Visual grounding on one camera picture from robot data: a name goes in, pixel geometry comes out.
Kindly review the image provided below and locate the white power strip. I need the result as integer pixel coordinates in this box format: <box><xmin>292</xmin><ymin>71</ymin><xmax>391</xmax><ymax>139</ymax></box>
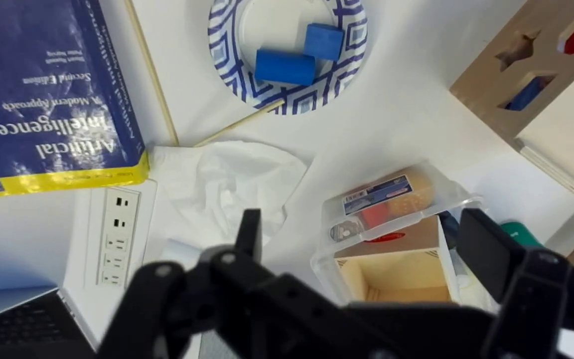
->
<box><xmin>84</xmin><ymin>186</ymin><xmax>144</xmax><ymax>291</ymax></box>

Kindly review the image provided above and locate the blue cylinder block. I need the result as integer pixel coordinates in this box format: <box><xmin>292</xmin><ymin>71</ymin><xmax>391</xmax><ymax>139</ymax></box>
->
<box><xmin>254</xmin><ymin>49</ymin><xmax>316</xmax><ymax>86</ymax></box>

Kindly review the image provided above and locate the green object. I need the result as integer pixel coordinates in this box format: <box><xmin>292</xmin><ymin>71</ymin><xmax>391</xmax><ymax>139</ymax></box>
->
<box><xmin>498</xmin><ymin>221</ymin><xmax>543</xmax><ymax>248</ymax></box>

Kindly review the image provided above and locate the blue and yellow book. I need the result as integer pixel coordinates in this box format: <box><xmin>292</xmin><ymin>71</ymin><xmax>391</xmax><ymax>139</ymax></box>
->
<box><xmin>0</xmin><ymin>0</ymin><xmax>150</xmax><ymax>199</ymax></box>

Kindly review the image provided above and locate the silver laptop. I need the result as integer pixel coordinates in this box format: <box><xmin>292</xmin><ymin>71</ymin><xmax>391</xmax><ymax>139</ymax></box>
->
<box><xmin>0</xmin><ymin>286</ymin><xmax>99</xmax><ymax>359</ymax></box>

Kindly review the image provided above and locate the thin wooden stick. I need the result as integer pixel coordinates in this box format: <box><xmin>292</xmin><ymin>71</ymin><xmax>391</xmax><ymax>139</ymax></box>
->
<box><xmin>124</xmin><ymin>0</ymin><xmax>179</xmax><ymax>147</ymax></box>
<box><xmin>193</xmin><ymin>99</ymin><xmax>286</xmax><ymax>148</ymax></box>

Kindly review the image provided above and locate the orange packet with blue label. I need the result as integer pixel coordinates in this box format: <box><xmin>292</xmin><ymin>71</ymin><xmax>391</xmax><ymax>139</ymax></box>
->
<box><xmin>341</xmin><ymin>172</ymin><xmax>436</xmax><ymax>221</ymax></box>

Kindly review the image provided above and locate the wooden shape sorter box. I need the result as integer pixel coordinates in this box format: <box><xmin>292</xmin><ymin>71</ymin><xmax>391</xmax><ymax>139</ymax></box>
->
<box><xmin>448</xmin><ymin>0</ymin><xmax>574</xmax><ymax>272</ymax></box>

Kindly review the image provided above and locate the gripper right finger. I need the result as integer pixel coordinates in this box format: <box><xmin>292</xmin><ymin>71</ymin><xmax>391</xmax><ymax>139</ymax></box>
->
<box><xmin>457</xmin><ymin>208</ymin><xmax>574</xmax><ymax>359</ymax></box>

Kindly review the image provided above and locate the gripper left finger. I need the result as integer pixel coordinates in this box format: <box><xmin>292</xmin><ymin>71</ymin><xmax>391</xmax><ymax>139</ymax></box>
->
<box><xmin>97</xmin><ymin>209</ymin><xmax>317</xmax><ymax>359</ymax></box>

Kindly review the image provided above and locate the open wooden box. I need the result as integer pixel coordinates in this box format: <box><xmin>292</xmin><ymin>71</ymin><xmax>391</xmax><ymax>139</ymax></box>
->
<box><xmin>334</xmin><ymin>215</ymin><xmax>456</xmax><ymax>305</ymax></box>

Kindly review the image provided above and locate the blue patterned paper plate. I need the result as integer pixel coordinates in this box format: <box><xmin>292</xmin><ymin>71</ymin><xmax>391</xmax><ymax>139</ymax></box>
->
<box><xmin>208</xmin><ymin>0</ymin><xmax>369</xmax><ymax>116</ymax></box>

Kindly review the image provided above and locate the blue shape block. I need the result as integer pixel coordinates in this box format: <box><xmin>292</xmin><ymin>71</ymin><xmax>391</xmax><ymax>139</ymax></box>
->
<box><xmin>505</xmin><ymin>77</ymin><xmax>543</xmax><ymax>111</ymax></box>

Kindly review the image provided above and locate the blue cube block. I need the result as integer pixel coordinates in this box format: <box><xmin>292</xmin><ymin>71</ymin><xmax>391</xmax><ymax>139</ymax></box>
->
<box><xmin>302</xmin><ymin>23</ymin><xmax>345</xmax><ymax>61</ymax></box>

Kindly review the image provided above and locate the clear plastic container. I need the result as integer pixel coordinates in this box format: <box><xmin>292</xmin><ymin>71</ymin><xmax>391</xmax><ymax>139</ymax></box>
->
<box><xmin>310</xmin><ymin>161</ymin><xmax>484</xmax><ymax>306</ymax></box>

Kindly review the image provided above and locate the white wipe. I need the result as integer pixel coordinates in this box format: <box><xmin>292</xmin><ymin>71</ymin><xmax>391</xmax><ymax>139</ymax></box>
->
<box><xmin>148</xmin><ymin>141</ymin><xmax>309</xmax><ymax>250</ymax></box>

